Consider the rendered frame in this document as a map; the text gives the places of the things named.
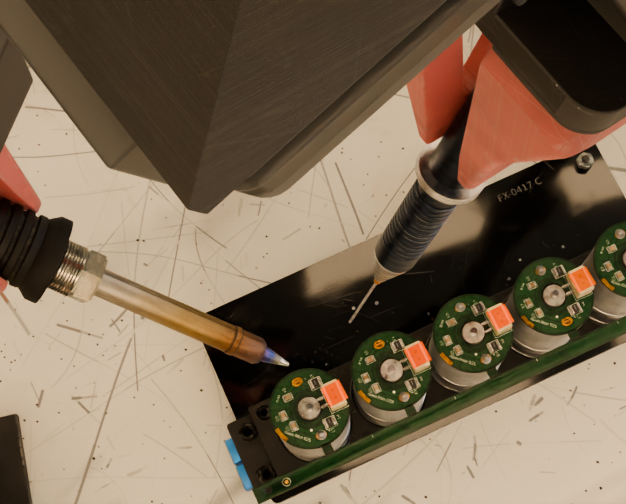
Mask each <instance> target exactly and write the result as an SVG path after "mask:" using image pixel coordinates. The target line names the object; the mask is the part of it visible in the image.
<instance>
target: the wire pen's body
mask: <svg viewBox="0 0 626 504"><path fill-rule="evenodd" d="M474 89H475V86H474V88H473V90H472V91H471V93H470V94H469V96H468V98H467V99H466V101H465V103H464V104H463V106H462V107H461V109H460V111H459V112H458V114H457V115H456V117H455V119H454V120H453V122H452V123H451V125H450V127H449V128H448V130H447V131H446V133H445V135H444V136H442V137H441V138H439V139H437V140H436V141H434V142H432V143H430V144H425V145H424V146H423V148H422V150H421V151H420V153H419V155H418V156H417V159H416V163H415V173H416V177H417V179H416V180H415V182H414V184H413V185H412V187H411V189H410V190H409V192H408V193H407V195H406V197H405V198H404V200H403V201H402V203H401V204H400V206H399V208H398V209H397V211H396V212H395V214H394V216H393V217H392V219H391V220H390V222H389V224H388V225H387V227H386V228H385V230H384V232H383V233H382V235H381V236H380V238H379V239H378V241H377V243H376V246H375V255H376V258H377V260H378V262H379V263H380V264H381V265H382V266H383V267H384V268H385V269H387V270H389V271H391V272H395V273H403V272H407V271H409V270H410V269H412V268H413V267H414V265H415V264H416V262H417V261H418V260H419V258H420V257H421V255H422V254H423V253H424V251H425V250H426V248H427V247H428V246H429V244H430V243H431V241H432V240H433V239H434V237H435V236H436V234H437V233H438V232H439V230H440V229H441V227H442V226H443V225H444V223H445V222H446V220H447V219H448V218H449V216H450V215H451V213H452V212H453V210H454V209H455V208H456V206H457V205H462V204H466V203H469V202H471V201H472V200H474V199H475V198H476V197H477V196H478V195H479V194H480V192H481V191H482V190H483V188H484V187H485V185H486V182H487V181H485V182H484V183H482V184H481V185H479V186H478V187H476V188H474V189H466V188H464V187H463V186H462V185H461V184H460V182H459V181H458V166H459V155H460V151H461V146H462V142H463V138H464V133H465V129H466V124H467V120H468V116H469V111H470V107H471V102H472V98H473V94H474Z"/></svg>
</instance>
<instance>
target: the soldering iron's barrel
mask: <svg viewBox="0 0 626 504"><path fill-rule="evenodd" d="M107 262H108V260H107V256H105V255H102V254H100V253H98V252H96V251H93V250H90V251H88V248H85V247H84V246H82V245H79V244H77V243H75V242H73V241H70V240H69V241H68V244H67V247H66V250H65V253H64V256H63V258H62V261H61V263H60V265H59V267H58V269H57V271H56V273H55V275H54V277H53V279H52V280H51V282H50V284H49V285H48V287H47V288H48V289H50V290H53V291H55V292H57V293H59V294H62V295H64V296H67V297H69V298H72V299H74V300H76V301H79V302H81V303H85V302H88V301H91V300H92V298H93V296H96V297H99V298H101V299H103V300H105V301H108V302H110V303H112V304H115V305H117V306H119V307H122V308H124V309H126V310H129V311H131V312H133V313H136V314H138V315H140V316H142V317H145V318H147V319H149V320H152V321H154V322H156V323H159V324H161V325H163V326H166V327H168V328H170V329H173V330H175V331H177V332H179V333H182V334H184V335H186V336H189V337H191V338H193V339H196V340H198V341H200V342H203V343H205V344H207V345H209V346H212V347H214V348H216V349H219V350H221V351H223V352H224V353H225V354H228V355H230V356H231V355H233V356H235V357H237V358H240V359H242V360H244V361H246V362H249V363H251V364H255V363H259V362H260V361H261V359H262V358H263V356H264V354H265V351H266V347H267V344H266V342H265V340H264V339H263V338H261V337H259V336H257V335H254V334H252V333H250V332H247V331H245V330H243V328H241V327H239V326H234V325H232V324H229V323H227V322H225V321H223V320H220V319H218V318H216V317H213V316H211V315H209V314H207V313H204V312H202V311H200V310H198V309H195V308H193V307H191V306H188V305H186V304H184V303H182V302H179V301H177V300H175V299H173V298H170V297H168V296H166V295H164V294H161V293H159V292H157V291H154V290H152V289H150V288H148V287H145V286H143V285H141V284H139V283H136V282H134V281H132V280H130V279H127V278H125V277H123V276H120V275H118V274H116V273H114V272H111V271H109V270H107V269H106V265H107Z"/></svg>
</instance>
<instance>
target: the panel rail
mask: <svg viewBox="0 0 626 504"><path fill-rule="evenodd" d="M569 331H570V332H569ZM569 331H567V332H569V333H568V336H569V338H570V340H571V341H570V342H568V343H566V344H564V345H561V346H559V347H557V348H555V349H553V350H551V351H549V352H546V353H544V354H542V355H540V356H538V357H536V358H533V359H531V360H529V361H527V362H525V363H523V364H520V365H518V366H516V367H514V368H512V369H510V370H508V371H505V372H503V373H501V374H499V373H498V371H497V369H496V367H495V366H494V367H492V368H491V369H490V370H488V369H487V370H488V371H486V372H487V374H488V376H489V378H490V379H488V380H486V381H484V382H482V383H479V384H477V385H475V386H473V387H471V388H469V389H467V390H464V391H462V392H460V393H458V394H456V395H454V396H451V397H449V398H447V399H445V400H443V401H441V402H438V403H436V404H434V405H432V406H430V407H428V408H426V409H423V410H421V411H419V412H417V411H416V409H415V407H414V405H411V404H412V403H411V404H409V405H410V406H409V407H408V405H407V407H408V408H405V412H406V414H407V416H408V417H406V418H404V419H402V420H400V421H398V422H395V423H393V424H391V425H389V426H387V427H385V428H382V429H380V430H378V431H376V432H374V433H372V434H369V435H367V436H365V437H363V438H361V439H359V440H357V441H354V442H352V443H350V444H348V445H346V446H344V447H341V448H339V449H337V450H335V451H334V450H333V447H332V445H331V443H329V444H328V445H326V444H327V443H328V442H327V443H326V444H323V445H324V447H323V445H321V447H322V449H323V452H324V454H325V455H324V456H322V457H320V458H318V459H316V460H313V461H311V462H309V463H307V464H305V465H303V466H300V467H298V468H296V469H294V470H292V471H290V472H287V473H285V474H283V475H281V476H279V477H277V478H275V479H272V480H270V481H268V482H266V483H264V484H262V485H259V486H257V487H255V488H253V489H252V491H253V493H254V495H255V498H256V500H257V502H258V504H261V503H263V502H265V501H267V500H269V499H272V498H274V497H276V496H278V495H280V494H282V493H285V492H287V491H289V490H291V489H293V488H295V487H297V486H300V485H302V484H304V483H306V482H308V481H310V480H313V479H315V478H317V477H319V476H321V475H323V474H325V473H328V472H330V471H332V470H334V469H336V468H338V467H340V466H343V465H345V464H347V463H349V462H351V461H353V460H356V459H358V458H360V457H362V456H364V455H366V454H368V453H371V452H373V451H375V450H377V449H379V448H381V447H384V446H386V445H388V444H390V443H392V442H394V441H396V440H399V439H401V438H403V437H405V436H407V435H409V434H411V433H414V432H416V431H418V430H420V429H422V428H424V427H427V426H429V425H431V424H433V423H435V422H437V421H439V420H442V419H444V418H446V417H448V416H450V415H452V414H455V413H457V412H459V411H461V410H463V409H465V408H467V407H470V406H472V405H474V404H476V403H478V402H480V401H483V400H485V399H487V398H489V397H491V396H493V395H495V394H498V393H500V392H502V391H504V390H506V389H508V388H510V387H513V386H515V385H517V384H519V383H521V382H523V381H526V380H528V379H530V378H532V377H534V376H536V375H538V374H541V373H543V372H545V371H547V370H549V369H551V368H554V367H556V366H558V365H560V364H562V363H564V362H566V361H569V360H571V359H573V358H575V357H577V356H579V355H581V354H584V353H586V352H588V351H590V350H592V349H594V348H597V347H599V346H601V345H603V344H605V343H607V342H609V341H612V340H614V339H616V338H618V337H620V336H622V335H625V334H626V316H624V317H622V318H620V319H618V320H615V321H613V322H611V323H609V324H607V325H605V326H602V327H600V328H598V329H596V330H594V331H592V332H589V333H587V334H585V335H583V336H581V337H580V335H579V333H578V331H577V329H576V330H574V331H573V329H572V330H569ZM325 445H326V446H325ZM267 487H271V488H272V493H270V494H267V493H266V492H265V490H266V488H267Z"/></svg>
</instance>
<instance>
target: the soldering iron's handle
mask: <svg viewBox="0 0 626 504"><path fill-rule="evenodd" d="M72 228H73V221H71V220H69V219H67V218H64V217H57V218H52V219H48V217H45V216H43V215H40V216H39V217H37V216H36V212H34V211H32V210H30V209H28V210H27V211H24V210H23V206H21V205H19V204H15V205H11V204H10V200H7V199H5V198H2V199H1V200H0V277H2V278H3V279H5V280H7V281H9V285H10V286H13V287H15V288H17V287H18V289H19V291H20V292H21V294H22V296H23V297H24V299H26V300H28V301H30V302H33V303H37V302H38V301H39V300H40V298H41V297H42V295H43V294H44V292H45V291H46V289H47V287H48V285H49V284H50V282H51V280H52V279H53V277H54V275H55V273H56V271H57V269H58V267H59V265H60V263H61V261H62V258H63V256H64V253H65V250H66V247H67V244H68V241H69V238H70V235H71V232H72Z"/></svg>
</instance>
